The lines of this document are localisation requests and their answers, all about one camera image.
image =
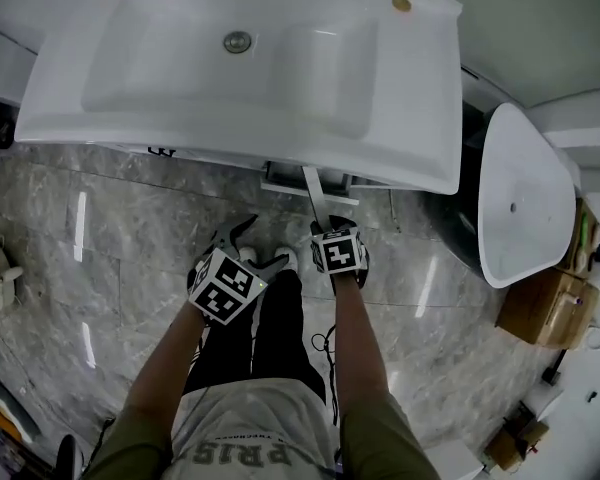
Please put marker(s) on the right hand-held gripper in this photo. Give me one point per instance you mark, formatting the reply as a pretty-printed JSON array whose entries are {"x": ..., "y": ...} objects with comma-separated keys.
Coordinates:
[{"x": 340, "y": 253}]

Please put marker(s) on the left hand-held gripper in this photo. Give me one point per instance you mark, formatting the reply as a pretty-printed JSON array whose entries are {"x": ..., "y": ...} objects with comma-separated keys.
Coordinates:
[{"x": 225, "y": 288}]

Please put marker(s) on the person's right forearm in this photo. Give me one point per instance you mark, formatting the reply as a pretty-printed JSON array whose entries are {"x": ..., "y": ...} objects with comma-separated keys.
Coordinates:
[{"x": 357, "y": 348}]

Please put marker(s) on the person's left forearm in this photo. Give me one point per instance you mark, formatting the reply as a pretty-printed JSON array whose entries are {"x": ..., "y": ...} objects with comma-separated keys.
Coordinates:
[{"x": 165, "y": 363}]

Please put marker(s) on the white ceramic sink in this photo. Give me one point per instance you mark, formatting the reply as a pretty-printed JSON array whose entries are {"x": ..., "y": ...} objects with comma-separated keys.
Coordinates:
[{"x": 230, "y": 83}]

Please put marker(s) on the person's left white shoe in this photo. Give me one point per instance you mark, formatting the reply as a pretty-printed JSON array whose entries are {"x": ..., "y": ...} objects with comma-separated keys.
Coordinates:
[{"x": 248, "y": 255}]

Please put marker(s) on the person's white shoe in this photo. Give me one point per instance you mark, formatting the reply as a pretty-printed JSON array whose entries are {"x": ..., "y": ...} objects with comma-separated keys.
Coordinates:
[
  {"x": 248, "y": 255},
  {"x": 286, "y": 258}
]

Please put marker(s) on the person's right white shoe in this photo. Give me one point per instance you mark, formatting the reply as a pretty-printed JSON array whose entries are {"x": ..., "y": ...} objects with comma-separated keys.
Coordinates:
[{"x": 286, "y": 258}]

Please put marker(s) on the person's black trousers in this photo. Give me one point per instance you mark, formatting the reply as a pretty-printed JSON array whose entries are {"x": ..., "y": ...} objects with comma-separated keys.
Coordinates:
[{"x": 280, "y": 338}]

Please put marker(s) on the white vanity cabinet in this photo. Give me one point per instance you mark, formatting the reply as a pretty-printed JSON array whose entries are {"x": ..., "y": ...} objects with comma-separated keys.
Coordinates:
[{"x": 210, "y": 154}]

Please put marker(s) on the person's white and olive shirt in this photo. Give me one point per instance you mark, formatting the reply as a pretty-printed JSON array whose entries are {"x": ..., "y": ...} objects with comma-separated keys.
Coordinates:
[{"x": 250, "y": 438}]

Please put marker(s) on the white bathtub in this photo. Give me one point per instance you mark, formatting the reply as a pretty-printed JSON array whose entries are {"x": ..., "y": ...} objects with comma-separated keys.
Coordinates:
[{"x": 525, "y": 198}]

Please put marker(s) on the round gold cap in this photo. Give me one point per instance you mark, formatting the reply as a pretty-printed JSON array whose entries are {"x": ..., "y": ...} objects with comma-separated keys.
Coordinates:
[{"x": 401, "y": 4}]

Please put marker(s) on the wooden side box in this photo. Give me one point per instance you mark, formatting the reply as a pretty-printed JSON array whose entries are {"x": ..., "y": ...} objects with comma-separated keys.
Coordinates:
[{"x": 545, "y": 313}]

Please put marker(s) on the small brown cardboard box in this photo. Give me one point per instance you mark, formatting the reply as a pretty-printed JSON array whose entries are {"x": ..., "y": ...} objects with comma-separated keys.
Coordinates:
[{"x": 577, "y": 253}]

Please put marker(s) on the small bottle with purple cap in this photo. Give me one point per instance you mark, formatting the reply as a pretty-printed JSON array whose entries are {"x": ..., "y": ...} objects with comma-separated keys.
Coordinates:
[{"x": 572, "y": 298}]

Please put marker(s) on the green brush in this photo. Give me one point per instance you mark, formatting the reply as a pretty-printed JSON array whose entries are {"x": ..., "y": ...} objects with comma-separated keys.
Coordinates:
[{"x": 585, "y": 225}]

